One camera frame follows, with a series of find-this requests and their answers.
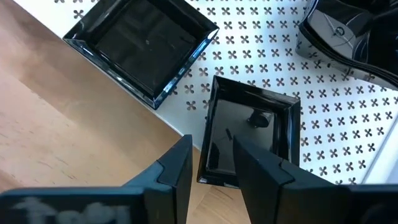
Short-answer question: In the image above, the black cup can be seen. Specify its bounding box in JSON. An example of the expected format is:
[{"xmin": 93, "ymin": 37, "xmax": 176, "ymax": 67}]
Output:
[{"xmin": 295, "ymin": 0, "xmax": 398, "ymax": 91}]

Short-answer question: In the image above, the black small square plate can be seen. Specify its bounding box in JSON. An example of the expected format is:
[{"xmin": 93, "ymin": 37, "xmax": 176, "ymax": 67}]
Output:
[
  {"xmin": 62, "ymin": 0, "xmax": 220, "ymax": 110},
  {"xmin": 196, "ymin": 75, "xmax": 302, "ymax": 189}
]

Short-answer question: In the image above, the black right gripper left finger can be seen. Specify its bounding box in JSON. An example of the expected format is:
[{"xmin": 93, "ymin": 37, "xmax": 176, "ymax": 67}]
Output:
[{"xmin": 0, "ymin": 134, "xmax": 193, "ymax": 224}]

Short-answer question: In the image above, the white perforated metal rack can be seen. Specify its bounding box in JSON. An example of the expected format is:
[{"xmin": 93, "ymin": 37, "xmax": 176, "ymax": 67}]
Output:
[{"xmin": 12, "ymin": 0, "xmax": 398, "ymax": 186}]

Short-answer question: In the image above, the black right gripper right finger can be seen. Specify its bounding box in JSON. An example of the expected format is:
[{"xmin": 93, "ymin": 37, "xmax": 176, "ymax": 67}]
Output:
[{"xmin": 233, "ymin": 136, "xmax": 398, "ymax": 224}]

